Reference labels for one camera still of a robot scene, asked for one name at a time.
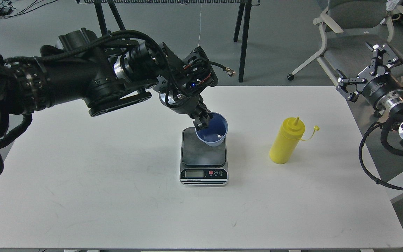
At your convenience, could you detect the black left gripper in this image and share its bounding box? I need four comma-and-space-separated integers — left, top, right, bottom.
154, 43, 235, 130

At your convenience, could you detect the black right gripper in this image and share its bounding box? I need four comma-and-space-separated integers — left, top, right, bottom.
335, 43, 403, 111

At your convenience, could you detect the blue ribbed plastic cup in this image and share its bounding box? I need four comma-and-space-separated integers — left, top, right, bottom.
195, 113, 228, 147

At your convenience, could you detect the yellow squeeze bottle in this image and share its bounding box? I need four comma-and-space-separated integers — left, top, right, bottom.
269, 117, 320, 164

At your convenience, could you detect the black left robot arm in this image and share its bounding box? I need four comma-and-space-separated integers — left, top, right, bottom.
0, 28, 235, 175

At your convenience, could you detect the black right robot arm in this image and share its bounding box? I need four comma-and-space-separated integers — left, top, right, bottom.
336, 43, 403, 191

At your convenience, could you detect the digital kitchen scale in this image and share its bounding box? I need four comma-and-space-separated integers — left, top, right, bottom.
179, 127, 229, 187

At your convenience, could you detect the grey office chair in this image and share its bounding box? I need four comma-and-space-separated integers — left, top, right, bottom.
287, 0, 403, 87

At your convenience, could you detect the black-legged background table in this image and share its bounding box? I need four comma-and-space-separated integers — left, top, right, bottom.
76, 0, 262, 83

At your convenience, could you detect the white hanging cable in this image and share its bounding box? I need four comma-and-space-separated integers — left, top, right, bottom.
197, 0, 203, 48

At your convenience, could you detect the black cable bundle on floor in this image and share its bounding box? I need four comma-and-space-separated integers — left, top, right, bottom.
0, 0, 57, 32

